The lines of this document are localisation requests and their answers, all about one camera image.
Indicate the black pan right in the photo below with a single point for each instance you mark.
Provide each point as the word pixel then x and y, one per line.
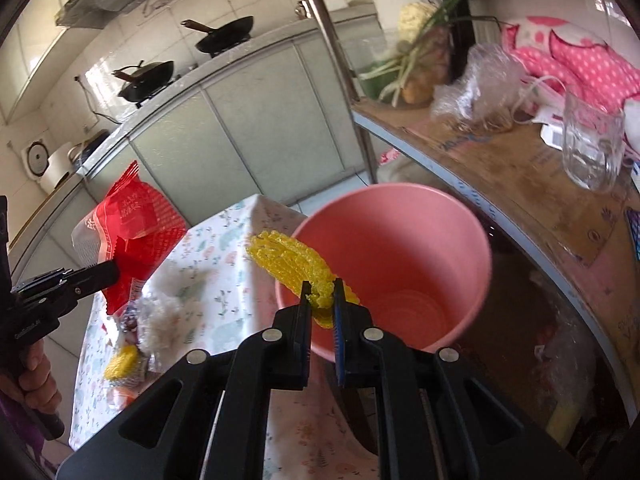
pixel 224 38

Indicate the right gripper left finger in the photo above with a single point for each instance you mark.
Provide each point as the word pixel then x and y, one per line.
pixel 293 348

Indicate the metal shelf rack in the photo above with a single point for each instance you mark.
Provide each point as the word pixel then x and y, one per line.
pixel 579 240

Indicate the black wok left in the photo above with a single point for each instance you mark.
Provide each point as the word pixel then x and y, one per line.
pixel 143 80

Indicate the clear glass mug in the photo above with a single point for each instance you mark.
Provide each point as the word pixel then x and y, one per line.
pixel 593 142

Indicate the red snack bag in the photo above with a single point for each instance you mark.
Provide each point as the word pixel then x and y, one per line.
pixel 136 226

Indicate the pink polka dot cloth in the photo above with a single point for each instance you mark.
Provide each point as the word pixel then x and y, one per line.
pixel 574 59

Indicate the crumpled purple red wrapper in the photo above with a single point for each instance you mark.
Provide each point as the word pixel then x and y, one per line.
pixel 127 318

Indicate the grey kitchen cabinet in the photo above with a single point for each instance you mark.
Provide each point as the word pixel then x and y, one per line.
pixel 267 117

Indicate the steel kettle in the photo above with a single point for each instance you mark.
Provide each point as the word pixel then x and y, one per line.
pixel 302 10

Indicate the white rice cooker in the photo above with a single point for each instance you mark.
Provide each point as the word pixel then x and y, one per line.
pixel 49 169

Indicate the floral bear tablecloth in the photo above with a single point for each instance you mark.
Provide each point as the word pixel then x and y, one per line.
pixel 225 298

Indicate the clear plastic bag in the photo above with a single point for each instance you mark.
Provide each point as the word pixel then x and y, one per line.
pixel 481 99

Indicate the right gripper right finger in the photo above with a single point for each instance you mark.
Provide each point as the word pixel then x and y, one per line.
pixel 351 354

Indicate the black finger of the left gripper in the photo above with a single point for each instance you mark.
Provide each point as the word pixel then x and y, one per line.
pixel 91 279

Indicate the yellow plastic mesh net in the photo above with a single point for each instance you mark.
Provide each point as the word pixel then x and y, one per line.
pixel 299 268

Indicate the pink plastic bucket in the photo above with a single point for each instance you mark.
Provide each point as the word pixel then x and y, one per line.
pixel 416 257

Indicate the white crumpled plastic bag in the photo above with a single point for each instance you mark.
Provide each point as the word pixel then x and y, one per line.
pixel 157 317

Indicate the person's left hand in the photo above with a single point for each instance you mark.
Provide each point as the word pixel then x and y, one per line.
pixel 36 386

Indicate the vegetables in container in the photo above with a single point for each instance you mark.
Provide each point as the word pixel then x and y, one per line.
pixel 408 64

